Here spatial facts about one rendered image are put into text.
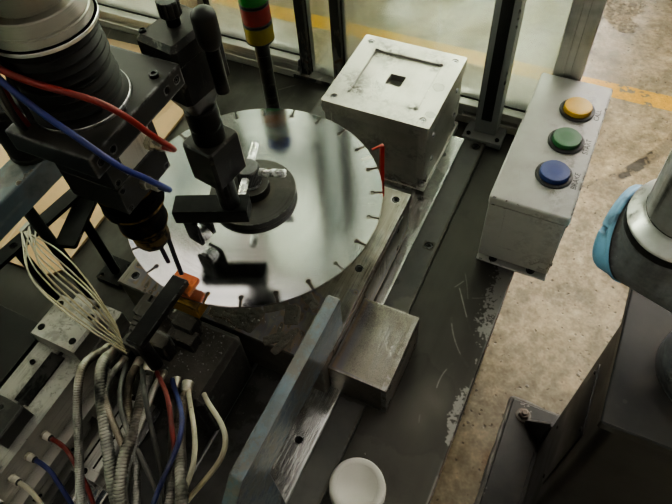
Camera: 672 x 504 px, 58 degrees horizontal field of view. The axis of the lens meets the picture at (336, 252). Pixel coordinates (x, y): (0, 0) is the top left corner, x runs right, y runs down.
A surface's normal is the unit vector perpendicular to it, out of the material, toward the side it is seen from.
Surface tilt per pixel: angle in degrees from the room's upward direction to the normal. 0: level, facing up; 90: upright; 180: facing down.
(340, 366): 0
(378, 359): 0
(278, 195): 5
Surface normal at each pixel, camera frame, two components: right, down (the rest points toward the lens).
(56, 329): -0.06, -0.58
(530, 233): -0.43, 0.75
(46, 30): 0.46, 0.53
